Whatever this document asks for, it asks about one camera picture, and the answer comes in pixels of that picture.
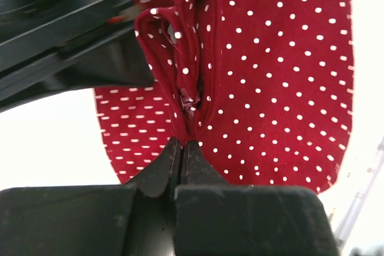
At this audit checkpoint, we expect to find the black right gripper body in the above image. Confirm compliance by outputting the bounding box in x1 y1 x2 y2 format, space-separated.
1 0 141 77

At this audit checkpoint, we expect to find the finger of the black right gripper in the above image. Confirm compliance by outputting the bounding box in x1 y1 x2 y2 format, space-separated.
1 26 154 112

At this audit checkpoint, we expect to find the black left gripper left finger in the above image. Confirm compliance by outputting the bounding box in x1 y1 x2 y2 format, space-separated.
1 138 182 255

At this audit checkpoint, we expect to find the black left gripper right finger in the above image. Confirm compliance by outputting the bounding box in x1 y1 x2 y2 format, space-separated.
175 141 338 255

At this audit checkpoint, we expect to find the red polka dot skirt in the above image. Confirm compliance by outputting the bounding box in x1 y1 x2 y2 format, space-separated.
95 0 354 193

